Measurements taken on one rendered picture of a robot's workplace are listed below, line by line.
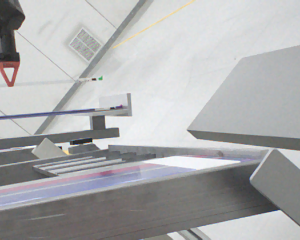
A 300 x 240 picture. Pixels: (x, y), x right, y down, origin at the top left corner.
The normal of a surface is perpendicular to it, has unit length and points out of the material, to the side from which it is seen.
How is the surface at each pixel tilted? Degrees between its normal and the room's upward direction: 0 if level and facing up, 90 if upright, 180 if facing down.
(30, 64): 89
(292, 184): 90
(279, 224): 0
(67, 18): 90
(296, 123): 0
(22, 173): 90
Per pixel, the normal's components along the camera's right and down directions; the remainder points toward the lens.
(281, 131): -0.75, -0.62
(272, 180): 0.29, 0.01
